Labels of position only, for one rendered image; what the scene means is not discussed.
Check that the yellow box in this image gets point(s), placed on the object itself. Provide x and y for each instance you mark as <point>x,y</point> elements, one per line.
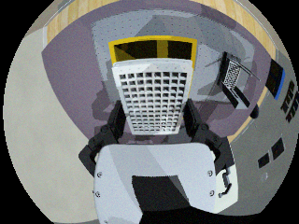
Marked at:
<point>153,46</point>

